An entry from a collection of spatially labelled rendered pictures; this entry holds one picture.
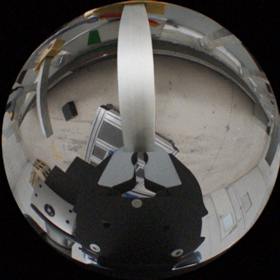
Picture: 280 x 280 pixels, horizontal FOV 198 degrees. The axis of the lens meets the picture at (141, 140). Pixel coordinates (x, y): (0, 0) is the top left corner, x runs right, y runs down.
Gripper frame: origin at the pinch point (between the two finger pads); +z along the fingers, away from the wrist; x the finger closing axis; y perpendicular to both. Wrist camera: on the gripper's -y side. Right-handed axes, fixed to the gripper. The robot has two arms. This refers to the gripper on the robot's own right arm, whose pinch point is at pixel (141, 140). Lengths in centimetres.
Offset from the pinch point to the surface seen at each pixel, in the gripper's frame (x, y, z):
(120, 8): -2.4, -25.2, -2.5
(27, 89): -53, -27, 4
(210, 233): 168, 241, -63
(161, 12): 4.4, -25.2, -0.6
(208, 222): 167, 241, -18
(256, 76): 44, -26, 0
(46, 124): -23.6, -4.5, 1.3
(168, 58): 28, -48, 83
